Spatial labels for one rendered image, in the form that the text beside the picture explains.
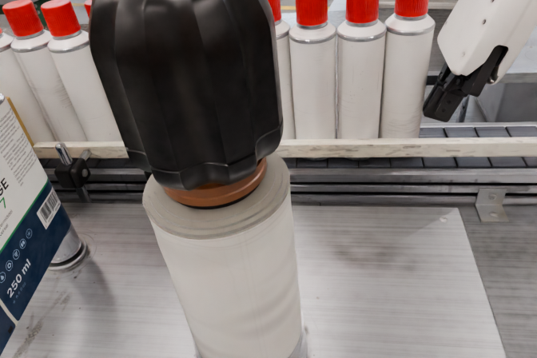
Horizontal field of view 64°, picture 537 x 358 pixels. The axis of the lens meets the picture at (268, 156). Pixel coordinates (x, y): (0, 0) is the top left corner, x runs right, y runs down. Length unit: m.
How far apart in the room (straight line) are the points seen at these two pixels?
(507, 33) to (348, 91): 0.16
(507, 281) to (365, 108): 0.23
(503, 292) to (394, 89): 0.24
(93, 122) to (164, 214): 0.38
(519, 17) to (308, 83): 0.21
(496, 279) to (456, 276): 0.08
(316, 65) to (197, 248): 0.30
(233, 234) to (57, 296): 0.29
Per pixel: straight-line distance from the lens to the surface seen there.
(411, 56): 0.50
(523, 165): 0.59
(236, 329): 0.29
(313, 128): 0.52
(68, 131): 0.64
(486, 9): 0.48
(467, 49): 0.48
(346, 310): 0.41
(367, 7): 0.47
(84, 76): 0.57
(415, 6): 0.49
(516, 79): 0.60
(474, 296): 0.44
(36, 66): 0.60
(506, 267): 0.53
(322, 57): 0.48
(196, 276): 0.25
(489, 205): 0.59
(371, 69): 0.49
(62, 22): 0.56
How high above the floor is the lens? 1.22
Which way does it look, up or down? 37 degrees down
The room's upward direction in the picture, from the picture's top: 7 degrees counter-clockwise
